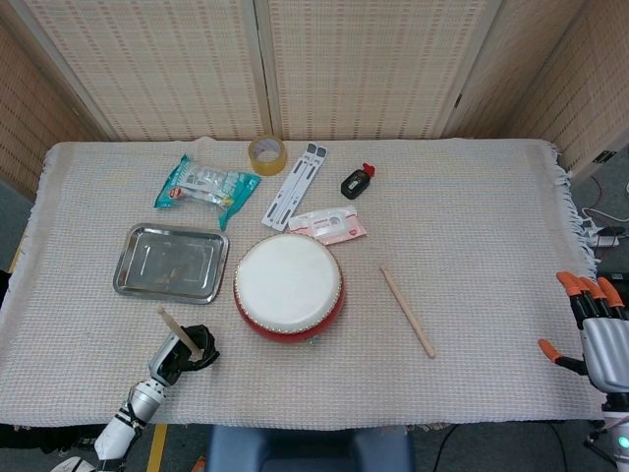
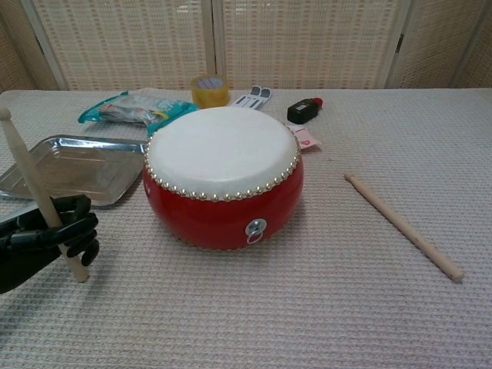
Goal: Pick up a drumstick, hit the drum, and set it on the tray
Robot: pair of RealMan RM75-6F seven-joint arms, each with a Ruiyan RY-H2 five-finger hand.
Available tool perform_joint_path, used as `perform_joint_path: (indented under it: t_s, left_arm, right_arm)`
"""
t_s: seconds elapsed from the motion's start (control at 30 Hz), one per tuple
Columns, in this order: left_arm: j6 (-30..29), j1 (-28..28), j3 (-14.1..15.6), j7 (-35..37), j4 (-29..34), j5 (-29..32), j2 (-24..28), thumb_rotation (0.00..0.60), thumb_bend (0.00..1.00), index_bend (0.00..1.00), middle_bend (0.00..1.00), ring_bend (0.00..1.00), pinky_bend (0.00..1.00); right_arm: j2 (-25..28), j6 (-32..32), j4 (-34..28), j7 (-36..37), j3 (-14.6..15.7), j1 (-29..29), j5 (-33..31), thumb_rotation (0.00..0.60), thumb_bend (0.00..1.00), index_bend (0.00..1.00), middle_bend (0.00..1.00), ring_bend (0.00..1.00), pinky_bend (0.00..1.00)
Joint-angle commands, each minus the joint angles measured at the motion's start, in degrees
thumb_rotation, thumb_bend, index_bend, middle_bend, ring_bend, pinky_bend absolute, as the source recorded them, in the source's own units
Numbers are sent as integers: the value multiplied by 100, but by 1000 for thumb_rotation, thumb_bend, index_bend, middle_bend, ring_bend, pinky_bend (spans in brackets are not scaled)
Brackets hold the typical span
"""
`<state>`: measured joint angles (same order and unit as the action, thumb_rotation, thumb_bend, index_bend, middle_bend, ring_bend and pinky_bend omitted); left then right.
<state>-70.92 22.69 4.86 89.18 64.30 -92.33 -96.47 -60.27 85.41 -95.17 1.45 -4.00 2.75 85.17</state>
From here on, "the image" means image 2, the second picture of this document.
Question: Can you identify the left silver black-fingered robot hand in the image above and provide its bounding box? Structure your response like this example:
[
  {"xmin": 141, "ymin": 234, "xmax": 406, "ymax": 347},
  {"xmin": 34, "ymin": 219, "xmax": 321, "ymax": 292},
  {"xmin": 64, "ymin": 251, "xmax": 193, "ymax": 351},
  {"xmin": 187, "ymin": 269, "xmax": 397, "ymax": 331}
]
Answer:
[{"xmin": 0, "ymin": 194, "xmax": 100, "ymax": 295}]

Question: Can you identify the wooden drumstick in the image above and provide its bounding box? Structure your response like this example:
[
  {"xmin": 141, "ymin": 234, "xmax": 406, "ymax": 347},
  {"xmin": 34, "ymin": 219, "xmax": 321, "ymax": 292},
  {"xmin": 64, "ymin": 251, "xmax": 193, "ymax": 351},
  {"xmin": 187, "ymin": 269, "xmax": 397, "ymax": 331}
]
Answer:
[
  {"xmin": 344, "ymin": 171, "xmax": 465, "ymax": 284},
  {"xmin": 0, "ymin": 106, "xmax": 90, "ymax": 284}
]

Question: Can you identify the stainless steel tray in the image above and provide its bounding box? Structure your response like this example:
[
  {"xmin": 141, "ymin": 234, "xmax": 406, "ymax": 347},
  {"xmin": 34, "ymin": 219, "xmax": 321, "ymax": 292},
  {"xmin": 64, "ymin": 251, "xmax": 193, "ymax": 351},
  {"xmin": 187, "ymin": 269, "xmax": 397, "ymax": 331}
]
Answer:
[{"xmin": 0, "ymin": 134, "xmax": 149, "ymax": 208}]

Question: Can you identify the red drum with white skin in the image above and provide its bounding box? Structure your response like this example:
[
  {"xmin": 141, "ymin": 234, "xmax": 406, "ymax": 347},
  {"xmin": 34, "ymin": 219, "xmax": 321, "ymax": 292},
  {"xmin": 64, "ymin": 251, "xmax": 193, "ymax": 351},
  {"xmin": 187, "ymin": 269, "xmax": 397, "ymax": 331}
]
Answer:
[{"xmin": 142, "ymin": 106, "xmax": 304, "ymax": 251}]

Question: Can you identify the teal snack packet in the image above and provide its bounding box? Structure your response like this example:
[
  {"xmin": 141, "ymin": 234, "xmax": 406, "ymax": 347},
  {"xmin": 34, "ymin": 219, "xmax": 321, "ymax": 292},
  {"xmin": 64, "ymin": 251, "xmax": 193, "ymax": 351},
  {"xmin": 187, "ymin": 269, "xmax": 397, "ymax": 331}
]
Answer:
[{"xmin": 78, "ymin": 91, "xmax": 200, "ymax": 138}]

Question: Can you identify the bamboo folding screen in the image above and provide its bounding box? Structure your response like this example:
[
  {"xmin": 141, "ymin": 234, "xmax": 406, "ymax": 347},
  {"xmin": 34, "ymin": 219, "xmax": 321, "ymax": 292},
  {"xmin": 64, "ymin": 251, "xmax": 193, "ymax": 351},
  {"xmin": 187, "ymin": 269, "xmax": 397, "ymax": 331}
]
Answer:
[{"xmin": 0, "ymin": 0, "xmax": 492, "ymax": 92}]

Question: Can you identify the yellowish packing tape roll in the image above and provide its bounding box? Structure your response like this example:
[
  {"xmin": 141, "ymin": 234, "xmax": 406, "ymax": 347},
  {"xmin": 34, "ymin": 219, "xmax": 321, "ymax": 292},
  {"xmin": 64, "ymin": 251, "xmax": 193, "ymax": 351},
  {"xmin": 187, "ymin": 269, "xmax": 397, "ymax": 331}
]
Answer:
[{"xmin": 191, "ymin": 75, "xmax": 231, "ymax": 109}]

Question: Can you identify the white folding stand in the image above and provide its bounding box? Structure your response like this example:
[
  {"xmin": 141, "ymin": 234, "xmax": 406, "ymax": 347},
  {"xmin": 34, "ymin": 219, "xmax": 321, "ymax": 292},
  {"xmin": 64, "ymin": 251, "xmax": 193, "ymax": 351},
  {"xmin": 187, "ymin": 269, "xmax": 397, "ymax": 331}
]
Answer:
[{"xmin": 228, "ymin": 86, "xmax": 273, "ymax": 112}]

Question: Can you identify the pink wet wipes pack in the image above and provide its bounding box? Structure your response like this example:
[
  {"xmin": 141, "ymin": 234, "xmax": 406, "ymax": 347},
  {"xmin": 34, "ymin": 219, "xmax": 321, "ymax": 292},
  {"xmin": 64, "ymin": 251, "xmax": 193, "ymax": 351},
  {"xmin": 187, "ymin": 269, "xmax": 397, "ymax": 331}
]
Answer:
[{"xmin": 286, "ymin": 123, "xmax": 322, "ymax": 151}]

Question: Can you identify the black bottle with red cap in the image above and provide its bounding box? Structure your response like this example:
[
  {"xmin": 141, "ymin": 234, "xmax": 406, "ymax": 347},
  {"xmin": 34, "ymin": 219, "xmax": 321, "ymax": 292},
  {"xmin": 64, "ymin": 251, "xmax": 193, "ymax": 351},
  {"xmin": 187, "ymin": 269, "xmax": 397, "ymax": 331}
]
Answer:
[{"xmin": 287, "ymin": 97, "xmax": 324, "ymax": 125}]

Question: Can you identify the white woven tablecloth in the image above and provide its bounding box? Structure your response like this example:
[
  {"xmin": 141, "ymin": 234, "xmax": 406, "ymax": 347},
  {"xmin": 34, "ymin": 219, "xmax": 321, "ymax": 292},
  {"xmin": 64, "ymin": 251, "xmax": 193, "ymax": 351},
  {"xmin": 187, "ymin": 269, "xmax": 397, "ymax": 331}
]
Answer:
[{"xmin": 0, "ymin": 88, "xmax": 492, "ymax": 369}]

